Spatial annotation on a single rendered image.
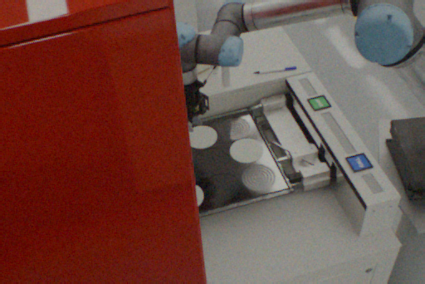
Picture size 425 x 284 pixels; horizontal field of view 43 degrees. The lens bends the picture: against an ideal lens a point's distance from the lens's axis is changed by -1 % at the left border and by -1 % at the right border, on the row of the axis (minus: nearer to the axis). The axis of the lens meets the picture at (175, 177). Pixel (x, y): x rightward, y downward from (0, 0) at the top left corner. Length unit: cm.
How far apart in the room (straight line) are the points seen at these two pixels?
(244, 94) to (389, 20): 69
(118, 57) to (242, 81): 122
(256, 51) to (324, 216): 63
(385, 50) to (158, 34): 75
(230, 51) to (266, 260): 56
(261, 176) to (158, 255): 77
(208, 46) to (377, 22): 40
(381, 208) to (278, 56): 66
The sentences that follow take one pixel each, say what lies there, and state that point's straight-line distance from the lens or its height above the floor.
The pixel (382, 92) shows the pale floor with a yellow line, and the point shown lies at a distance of 330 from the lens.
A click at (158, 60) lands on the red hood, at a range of 60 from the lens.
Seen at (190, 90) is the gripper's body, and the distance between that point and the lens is 146.
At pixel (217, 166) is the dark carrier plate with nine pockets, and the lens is 161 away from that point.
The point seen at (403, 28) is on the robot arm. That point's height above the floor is 142.
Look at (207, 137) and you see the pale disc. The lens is 170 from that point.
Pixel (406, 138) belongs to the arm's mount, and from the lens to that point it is 173.
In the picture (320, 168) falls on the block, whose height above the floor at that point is 91.
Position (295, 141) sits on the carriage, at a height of 88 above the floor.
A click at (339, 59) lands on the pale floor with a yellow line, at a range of 350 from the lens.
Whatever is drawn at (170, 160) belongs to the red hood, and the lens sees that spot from 70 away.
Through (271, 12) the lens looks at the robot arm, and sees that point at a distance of 142.
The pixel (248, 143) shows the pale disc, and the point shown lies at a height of 90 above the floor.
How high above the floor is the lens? 209
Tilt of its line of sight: 49 degrees down
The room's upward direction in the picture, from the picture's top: 9 degrees counter-clockwise
